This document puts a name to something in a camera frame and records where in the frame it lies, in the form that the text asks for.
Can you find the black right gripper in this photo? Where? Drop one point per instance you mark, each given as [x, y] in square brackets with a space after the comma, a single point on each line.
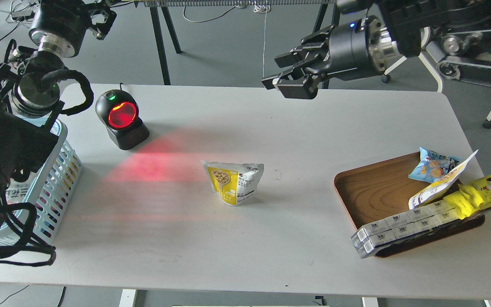
[359, 49]

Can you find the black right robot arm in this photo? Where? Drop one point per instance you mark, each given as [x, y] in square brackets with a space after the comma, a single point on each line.
[460, 29]

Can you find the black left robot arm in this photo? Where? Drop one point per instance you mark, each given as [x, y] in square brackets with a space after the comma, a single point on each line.
[31, 100]

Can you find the blue snack bag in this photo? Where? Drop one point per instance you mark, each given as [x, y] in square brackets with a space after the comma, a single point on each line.
[433, 166]

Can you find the yellow cartoon snack bag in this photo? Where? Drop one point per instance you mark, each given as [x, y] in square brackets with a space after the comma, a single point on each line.
[471, 198]

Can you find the light blue plastic basket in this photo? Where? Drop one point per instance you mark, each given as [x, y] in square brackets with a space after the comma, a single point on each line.
[53, 185]

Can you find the red white snack bag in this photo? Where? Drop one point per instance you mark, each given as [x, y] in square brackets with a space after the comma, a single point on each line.
[17, 191]

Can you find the brown wooden tray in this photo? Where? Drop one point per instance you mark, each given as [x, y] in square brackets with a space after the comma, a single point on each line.
[380, 190]

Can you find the black leg background table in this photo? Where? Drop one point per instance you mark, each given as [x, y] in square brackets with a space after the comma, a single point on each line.
[223, 46]

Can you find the upper white box row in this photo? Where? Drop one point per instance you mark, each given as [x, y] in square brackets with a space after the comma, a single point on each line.
[404, 225]

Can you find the white box row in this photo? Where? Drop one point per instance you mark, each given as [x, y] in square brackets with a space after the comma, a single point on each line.
[404, 225]
[368, 251]

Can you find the white office chair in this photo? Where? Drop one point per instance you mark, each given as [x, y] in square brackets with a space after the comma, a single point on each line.
[460, 56]

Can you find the lower white box row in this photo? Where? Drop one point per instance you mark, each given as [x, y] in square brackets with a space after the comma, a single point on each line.
[368, 251]

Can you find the black barcode scanner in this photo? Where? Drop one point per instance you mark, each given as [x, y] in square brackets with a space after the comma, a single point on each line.
[119, 112]

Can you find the black power adapter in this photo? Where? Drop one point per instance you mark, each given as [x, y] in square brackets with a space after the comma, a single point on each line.
[24, 15]

